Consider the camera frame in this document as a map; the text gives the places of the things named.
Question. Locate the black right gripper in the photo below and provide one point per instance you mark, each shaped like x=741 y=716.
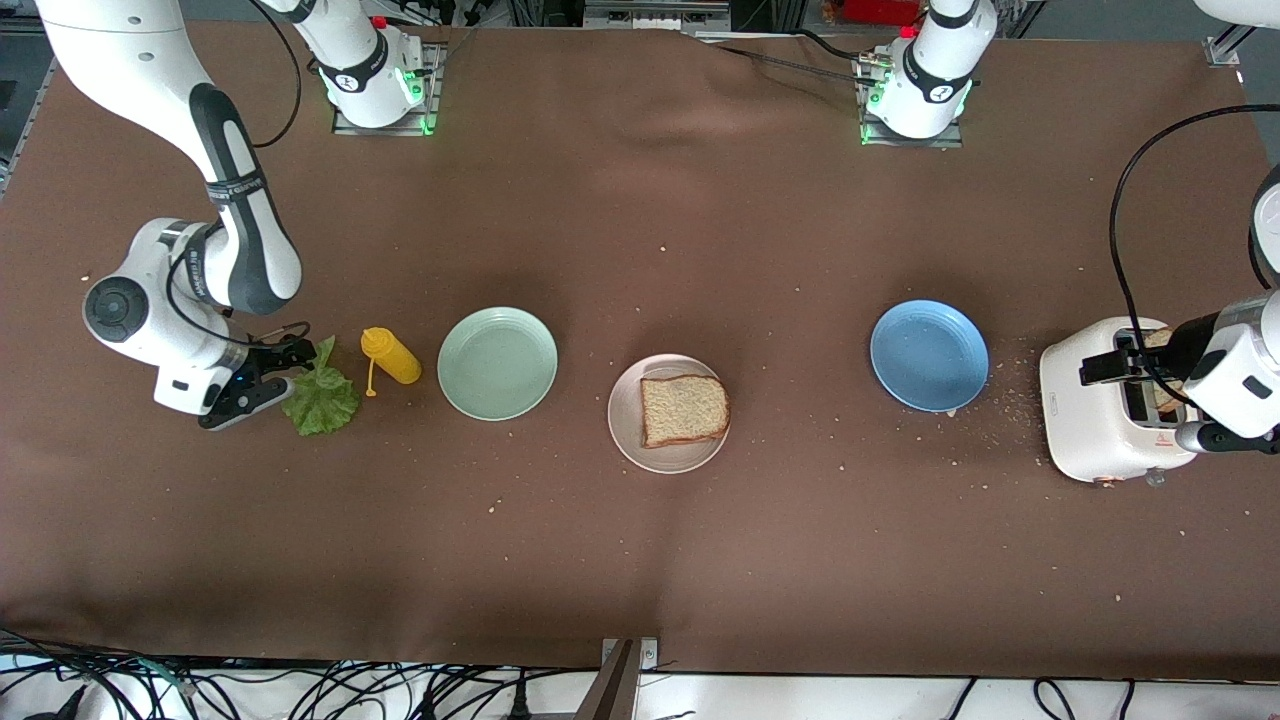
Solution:
x=268 y=356

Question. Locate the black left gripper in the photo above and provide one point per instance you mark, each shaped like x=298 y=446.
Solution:
x=1190 y=343

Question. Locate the green lettuce leaf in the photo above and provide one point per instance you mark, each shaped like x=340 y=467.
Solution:
x=325 y=400

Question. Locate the brown bread slice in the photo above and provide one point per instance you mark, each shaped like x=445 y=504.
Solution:
x=685 y=410
x=1158 y=338

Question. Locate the yellow mustard squeeze bottle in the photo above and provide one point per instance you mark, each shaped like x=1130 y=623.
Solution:
x=395 y=358

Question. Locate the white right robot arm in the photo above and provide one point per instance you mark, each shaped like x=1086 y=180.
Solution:
x=130 y=50

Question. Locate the blue plate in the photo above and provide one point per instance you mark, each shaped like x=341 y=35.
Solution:
x=928 y=355

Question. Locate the pale green plate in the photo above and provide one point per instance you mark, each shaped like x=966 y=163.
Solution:
x=497 y=365

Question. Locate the beige plate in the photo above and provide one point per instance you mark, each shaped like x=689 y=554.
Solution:
x=622 y=410

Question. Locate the white toaster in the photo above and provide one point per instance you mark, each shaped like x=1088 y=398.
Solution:
x=1075 y=430

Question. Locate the brown tablecloth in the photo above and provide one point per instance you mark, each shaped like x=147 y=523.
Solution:
x=640 y=200

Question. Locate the red box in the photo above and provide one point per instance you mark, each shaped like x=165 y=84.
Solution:
x=880 y=10

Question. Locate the grey metal device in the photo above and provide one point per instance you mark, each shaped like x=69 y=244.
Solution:
x=655 y=15

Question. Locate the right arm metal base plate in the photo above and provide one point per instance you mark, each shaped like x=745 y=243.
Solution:
x=350 y=128

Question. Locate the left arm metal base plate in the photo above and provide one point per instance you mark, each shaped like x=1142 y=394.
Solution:
x=945 y=142

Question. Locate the aluminium frame profile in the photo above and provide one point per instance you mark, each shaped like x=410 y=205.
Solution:
x=1222 y=50
x=45 y=95

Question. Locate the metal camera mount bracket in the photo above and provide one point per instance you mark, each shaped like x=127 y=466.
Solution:
x=612 y=690

